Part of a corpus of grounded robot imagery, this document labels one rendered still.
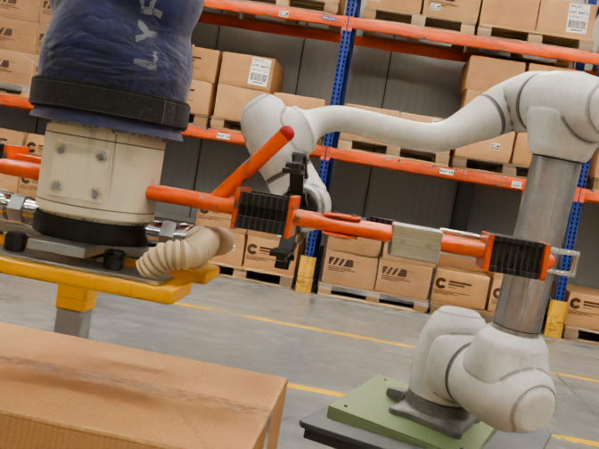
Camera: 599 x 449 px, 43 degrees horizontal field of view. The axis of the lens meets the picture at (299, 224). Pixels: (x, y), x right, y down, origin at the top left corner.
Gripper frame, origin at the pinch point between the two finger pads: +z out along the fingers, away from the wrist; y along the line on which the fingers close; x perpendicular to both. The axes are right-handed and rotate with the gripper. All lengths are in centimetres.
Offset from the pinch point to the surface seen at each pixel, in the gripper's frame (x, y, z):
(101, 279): 18.7, 10.4, 28.7
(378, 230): -15.1, -0.8, 17.0
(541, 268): -37.4, 0.7, 18.0
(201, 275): 10.0, 10.9, 9.7
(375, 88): 11, -119, -831
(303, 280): 51, 112, -686
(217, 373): 7.4, 28.8, -1.8
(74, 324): 46, 33, -34
